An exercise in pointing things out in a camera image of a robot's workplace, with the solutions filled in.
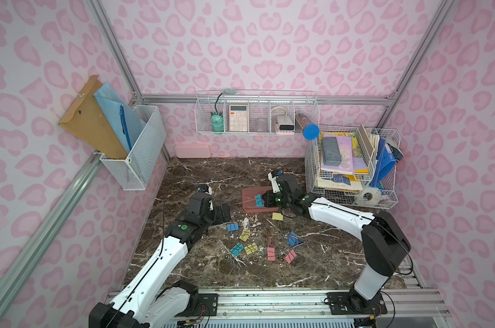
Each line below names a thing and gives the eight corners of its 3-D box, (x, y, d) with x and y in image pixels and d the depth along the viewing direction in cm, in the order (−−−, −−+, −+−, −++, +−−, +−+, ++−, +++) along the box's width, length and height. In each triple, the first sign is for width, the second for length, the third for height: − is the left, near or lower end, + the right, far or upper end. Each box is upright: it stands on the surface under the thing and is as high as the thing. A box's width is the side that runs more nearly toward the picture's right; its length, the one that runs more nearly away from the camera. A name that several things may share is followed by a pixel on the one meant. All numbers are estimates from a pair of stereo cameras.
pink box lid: (177, 158, 124) (173, 149, 118) (178, 153, 126) (175, 144, 120) (210, 158, 123) (208, 148, 118) (211, 153, 126) (208, 144, 120)
